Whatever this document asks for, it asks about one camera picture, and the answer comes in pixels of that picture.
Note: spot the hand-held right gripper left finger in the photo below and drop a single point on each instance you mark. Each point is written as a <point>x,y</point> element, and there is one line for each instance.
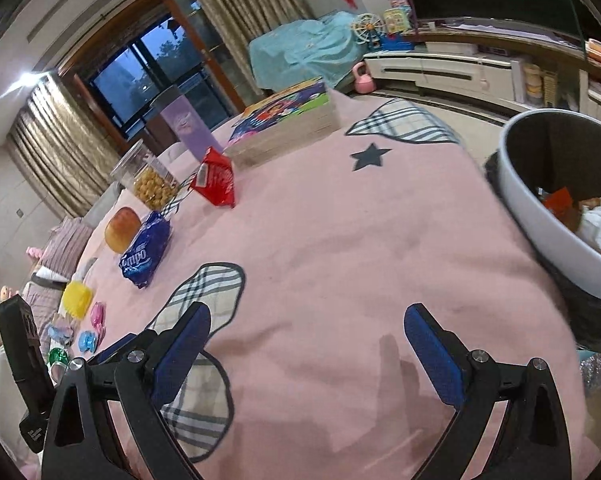
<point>180,355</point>

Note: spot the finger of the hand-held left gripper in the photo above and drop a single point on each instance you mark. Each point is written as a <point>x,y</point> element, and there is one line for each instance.
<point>113,350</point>

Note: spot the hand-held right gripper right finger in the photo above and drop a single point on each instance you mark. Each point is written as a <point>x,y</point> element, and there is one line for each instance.
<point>435,355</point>

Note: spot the white tissue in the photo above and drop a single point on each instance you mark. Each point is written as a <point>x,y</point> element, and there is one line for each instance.
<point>600,230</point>

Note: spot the striped cloth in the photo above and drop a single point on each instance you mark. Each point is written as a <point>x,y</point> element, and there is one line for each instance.
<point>60,260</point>

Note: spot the blue tissue pack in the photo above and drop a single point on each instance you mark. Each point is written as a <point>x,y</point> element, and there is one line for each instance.
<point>145,250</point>

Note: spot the apple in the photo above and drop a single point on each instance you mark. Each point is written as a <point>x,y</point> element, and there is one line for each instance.
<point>121,230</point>

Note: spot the pink blanket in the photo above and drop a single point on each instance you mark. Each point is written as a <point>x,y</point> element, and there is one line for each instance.
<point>355,240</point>

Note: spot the black bin liner bag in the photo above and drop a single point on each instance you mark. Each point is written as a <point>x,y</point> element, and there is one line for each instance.
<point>590,320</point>

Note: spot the silver foil mat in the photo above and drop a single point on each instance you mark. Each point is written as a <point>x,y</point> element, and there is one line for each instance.
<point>596,372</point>

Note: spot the clear jar of snack balls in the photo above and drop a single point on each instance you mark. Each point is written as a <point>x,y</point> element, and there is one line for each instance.
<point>150,185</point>

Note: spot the red snack packet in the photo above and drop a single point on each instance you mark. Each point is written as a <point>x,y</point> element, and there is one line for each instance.
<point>215,177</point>

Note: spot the red wrapper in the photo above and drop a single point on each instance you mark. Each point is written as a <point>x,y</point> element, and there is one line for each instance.
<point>560,207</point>

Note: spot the beige patterned curtain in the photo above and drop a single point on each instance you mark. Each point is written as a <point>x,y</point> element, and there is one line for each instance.
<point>60,145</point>
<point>245,5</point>

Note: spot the purple carton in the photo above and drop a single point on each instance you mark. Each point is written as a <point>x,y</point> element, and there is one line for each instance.
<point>185,125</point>

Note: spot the colourful picture book box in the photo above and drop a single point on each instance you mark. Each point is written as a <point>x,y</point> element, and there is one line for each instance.
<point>285,115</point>

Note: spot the glass sliding door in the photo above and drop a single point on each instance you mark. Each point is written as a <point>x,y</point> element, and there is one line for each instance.
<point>140,70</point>

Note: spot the pink kettlebell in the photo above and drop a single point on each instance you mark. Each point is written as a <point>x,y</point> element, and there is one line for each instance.
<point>363,81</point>

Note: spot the white television cabinet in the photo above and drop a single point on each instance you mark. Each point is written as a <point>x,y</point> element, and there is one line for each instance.
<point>430,70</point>

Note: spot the teal covered chair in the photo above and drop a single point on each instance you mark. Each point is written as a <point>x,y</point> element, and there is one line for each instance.
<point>300,50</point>

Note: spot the toy ferris wheel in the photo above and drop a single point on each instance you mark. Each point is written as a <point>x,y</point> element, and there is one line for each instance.
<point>366,30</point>

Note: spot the colourful toy box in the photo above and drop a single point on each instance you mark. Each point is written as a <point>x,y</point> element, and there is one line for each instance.
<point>398,10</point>

